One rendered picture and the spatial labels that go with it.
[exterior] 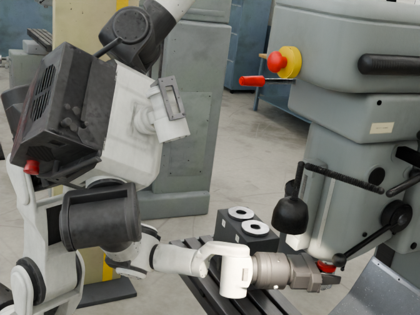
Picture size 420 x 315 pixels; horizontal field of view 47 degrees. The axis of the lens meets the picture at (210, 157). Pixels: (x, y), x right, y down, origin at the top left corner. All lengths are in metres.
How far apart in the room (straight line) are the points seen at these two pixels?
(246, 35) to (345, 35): 7.53
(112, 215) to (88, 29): 1.70
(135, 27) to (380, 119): 0.55
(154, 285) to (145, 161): 2.23
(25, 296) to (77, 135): 0.65
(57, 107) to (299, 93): 0.50
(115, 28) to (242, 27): 7.24
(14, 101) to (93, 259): 1.83
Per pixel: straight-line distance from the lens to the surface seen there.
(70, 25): 2.53
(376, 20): 0.87
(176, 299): 3.11
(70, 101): 0.97
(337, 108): 0.98
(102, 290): 3.10
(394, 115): 0.98
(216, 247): 1.16
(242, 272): 1.16
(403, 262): 1.58
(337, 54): 0.86
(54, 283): 1.47
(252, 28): 8.41
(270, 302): 1.58
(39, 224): 1.35
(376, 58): 0.84
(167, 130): 0.96
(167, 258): 1.22
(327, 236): 1.09
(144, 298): 3.10
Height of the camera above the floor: 1.90
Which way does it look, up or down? 21 degrees down
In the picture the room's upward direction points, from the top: 7 degrees clockwise
